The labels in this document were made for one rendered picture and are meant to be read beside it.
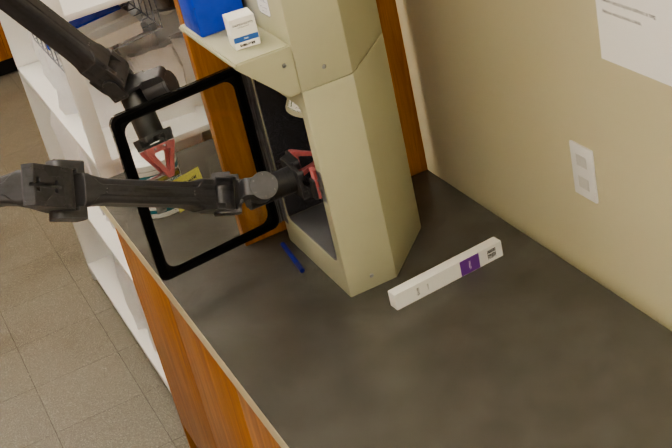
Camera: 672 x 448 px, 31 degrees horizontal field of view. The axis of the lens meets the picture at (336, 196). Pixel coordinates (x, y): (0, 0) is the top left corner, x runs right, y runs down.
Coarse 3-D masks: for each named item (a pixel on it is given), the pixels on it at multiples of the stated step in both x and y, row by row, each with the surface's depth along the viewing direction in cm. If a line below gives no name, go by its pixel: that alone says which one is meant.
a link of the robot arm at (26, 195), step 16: (0, 176) 209; (16, 176) 208; (32, 176) 207; (48, 176) 210; (64, 176) 215; (0, 192) 208; (16, 192) 207; (32, 192) 207; (48, 192) 210; (64, 192) 214; (32, 208) 210; (48, 208) 212; (64, 208) 214
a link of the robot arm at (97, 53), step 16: (0, 0) 234; (16, 0) 234; (32, 0) 237; (16, 16) 237; (32, 16) 237; (48, 16) 238; (32, 32) 240; (48, 32) 239; (64, 32) 240; (80, 32) 244; (64, 48) 242; (80, 48) 242; (96, 48) 245; (80, 64) 245; (96, 64) 244; (112, 64) 249; (128, 64) 252; (96, 80) 247
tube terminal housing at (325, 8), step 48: (288, 0) 218; (336, 0) 222; (336, 48) 225; (384, 48) 246; (336, 96) 229; (384, 96) 245; (336, 144) 233; (384, 144) 245; (336, 192) 237; (384, 192) 244; (336, 240) 241; (384, 240) 246
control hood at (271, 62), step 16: (192, 32) 238; (224, 32) 234; (208, 48) 229; (224, 48) 226; (256, 48) 223; (272, 48) 221; (288, 48) 221; (240, 64) 218; (256, 64) 219; (272, 64) 221; (288, 64) 222; (256, 80) 221; (272, 80) 222; (288, 80) 223; (288, 96) 225
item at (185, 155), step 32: (160, 96) 245; (192, 96) 248; (224, 96) 252; (128, 128) 243; (160, 128) 247; (192, 128) 251; (224, 128) 255; (160, 160) 249; (192, 160) 253; (224, 160) 257; (160, 224) 254; (192, 224) 258; (224, 224) 262; (256, 224) 266; (192, 256) 260
